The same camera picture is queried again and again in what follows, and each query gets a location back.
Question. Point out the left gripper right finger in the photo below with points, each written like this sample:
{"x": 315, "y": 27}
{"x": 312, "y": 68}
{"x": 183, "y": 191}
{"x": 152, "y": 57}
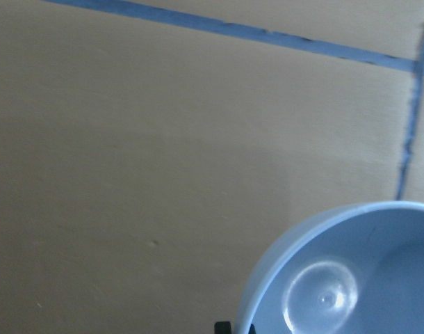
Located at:
{"x": 252, "y": 329}

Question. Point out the blue bowl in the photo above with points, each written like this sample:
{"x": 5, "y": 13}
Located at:
{"x": 353, "y": 269}

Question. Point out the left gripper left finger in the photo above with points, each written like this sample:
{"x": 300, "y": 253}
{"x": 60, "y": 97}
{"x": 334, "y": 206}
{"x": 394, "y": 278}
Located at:
{"x": 222, "y": 327}

